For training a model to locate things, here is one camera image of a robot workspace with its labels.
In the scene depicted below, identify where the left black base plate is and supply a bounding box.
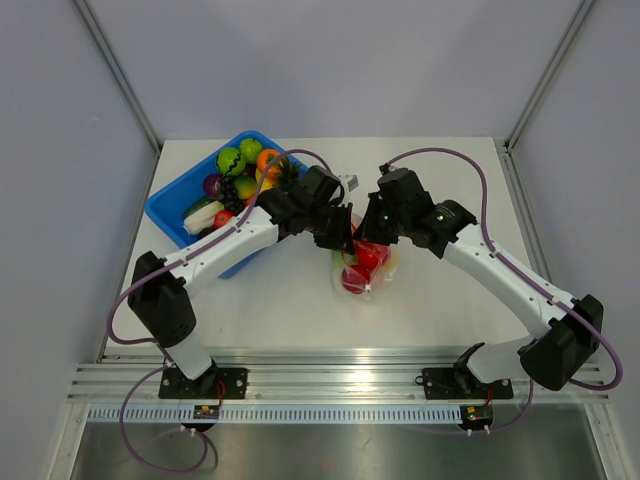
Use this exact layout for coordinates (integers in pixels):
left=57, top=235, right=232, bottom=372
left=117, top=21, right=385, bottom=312
left=158, top=367, right=248, bottom=400

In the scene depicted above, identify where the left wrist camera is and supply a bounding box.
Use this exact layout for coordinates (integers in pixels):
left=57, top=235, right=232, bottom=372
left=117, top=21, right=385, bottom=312
left=338, top=174, right=359, bottom=193

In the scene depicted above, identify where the green yellow mango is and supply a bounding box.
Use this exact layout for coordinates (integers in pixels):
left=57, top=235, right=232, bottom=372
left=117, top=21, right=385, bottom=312
left=234, top=175, right=257, bottom=200

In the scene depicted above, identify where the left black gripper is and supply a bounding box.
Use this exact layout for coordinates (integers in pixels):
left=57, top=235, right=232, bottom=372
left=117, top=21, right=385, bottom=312
left=306, top=201, right=356, bottom=255

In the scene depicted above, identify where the white slotted cable duct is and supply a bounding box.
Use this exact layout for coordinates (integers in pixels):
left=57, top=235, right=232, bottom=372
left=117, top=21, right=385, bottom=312
left=87, top=403, right=462, bottom=425

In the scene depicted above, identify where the dark purple eggplant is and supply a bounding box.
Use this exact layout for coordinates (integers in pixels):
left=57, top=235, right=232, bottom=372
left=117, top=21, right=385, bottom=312
left=198, top=227, right=215, bottom=239

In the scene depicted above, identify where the clear zip top bag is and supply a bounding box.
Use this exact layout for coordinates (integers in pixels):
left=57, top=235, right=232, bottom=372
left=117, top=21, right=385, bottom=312
left=331, top=240, right=399, bottom=299

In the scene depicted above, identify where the dark grape bunch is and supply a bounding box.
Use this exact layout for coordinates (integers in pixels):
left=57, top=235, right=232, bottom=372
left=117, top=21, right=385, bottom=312
left=217, top=176, right=245, bottom=215

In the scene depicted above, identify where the green cucumber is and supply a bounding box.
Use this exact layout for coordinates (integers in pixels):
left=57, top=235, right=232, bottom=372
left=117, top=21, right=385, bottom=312
left=183, top=196, right=214, bottom=219

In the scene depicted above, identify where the left frame post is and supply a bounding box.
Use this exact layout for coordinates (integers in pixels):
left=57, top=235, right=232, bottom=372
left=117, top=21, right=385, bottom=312
left=70, top=0, right=163, bottom=157

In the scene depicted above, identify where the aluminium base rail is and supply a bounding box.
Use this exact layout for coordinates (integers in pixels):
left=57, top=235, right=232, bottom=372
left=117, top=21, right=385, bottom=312
left=67, top=347, right=610, bottom=405

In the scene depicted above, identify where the yellow lemon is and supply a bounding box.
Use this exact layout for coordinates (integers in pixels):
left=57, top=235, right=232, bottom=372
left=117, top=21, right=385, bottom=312
left=382, top=248, right=399, bottom=274

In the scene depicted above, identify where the green lettuce head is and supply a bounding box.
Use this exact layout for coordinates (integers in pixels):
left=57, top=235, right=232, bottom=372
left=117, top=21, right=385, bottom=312
left=332, top=252, right=358, bottom=268

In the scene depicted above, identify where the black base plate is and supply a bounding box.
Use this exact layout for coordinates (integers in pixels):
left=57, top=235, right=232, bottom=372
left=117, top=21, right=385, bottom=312
left=158, top=367, right=248, bottom=400
left=414, top=367, right=514, bottom=400

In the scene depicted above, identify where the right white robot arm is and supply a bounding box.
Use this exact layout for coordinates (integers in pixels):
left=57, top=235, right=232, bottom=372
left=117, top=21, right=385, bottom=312
left=355, top=167, right=604, bottom=396

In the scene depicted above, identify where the blue plastic basket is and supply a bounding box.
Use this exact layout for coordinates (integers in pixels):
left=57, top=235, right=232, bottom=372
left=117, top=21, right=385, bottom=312
left=145, top=130, right=284, bottom=249

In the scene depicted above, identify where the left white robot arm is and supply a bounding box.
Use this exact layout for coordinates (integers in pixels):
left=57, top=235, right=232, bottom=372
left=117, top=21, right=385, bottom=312
left=127, top=166, right=354, bottom=398

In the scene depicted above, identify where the right frame post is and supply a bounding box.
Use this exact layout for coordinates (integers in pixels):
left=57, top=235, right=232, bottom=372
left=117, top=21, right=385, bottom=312
left=504, top=0, right=599, bottom=154

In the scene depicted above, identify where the small pineapple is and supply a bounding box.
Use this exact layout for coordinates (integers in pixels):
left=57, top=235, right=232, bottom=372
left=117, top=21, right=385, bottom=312
left=277, top=157, right=301, bottom=190

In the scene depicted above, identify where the yellow pepper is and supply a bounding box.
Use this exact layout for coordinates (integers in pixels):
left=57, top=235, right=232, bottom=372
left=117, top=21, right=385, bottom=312
left=255, top=170, right=277, bottom=193

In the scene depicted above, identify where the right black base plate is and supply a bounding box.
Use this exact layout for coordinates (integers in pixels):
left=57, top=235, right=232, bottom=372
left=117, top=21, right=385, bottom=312
left=414, top=367, right=514, bottom=400

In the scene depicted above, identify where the purple onion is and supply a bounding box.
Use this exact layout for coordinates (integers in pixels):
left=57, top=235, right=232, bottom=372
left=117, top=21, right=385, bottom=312
left=203, top=173, right=222, bottom=199

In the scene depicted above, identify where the white scallion stalk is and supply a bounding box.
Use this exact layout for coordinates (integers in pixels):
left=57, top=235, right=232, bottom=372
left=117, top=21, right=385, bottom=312
left=183, top=200, right=224, bottom=235

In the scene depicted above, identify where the large red tomato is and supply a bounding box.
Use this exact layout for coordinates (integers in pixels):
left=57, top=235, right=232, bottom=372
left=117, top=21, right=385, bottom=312
left=355, top=242, right=391, bottom=270

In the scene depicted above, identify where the frame post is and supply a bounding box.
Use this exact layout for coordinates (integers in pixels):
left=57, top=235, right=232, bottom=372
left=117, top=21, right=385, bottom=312
left=504, top=0, right=599, bottom=154
left=70, top=0, right=163, bottom=157

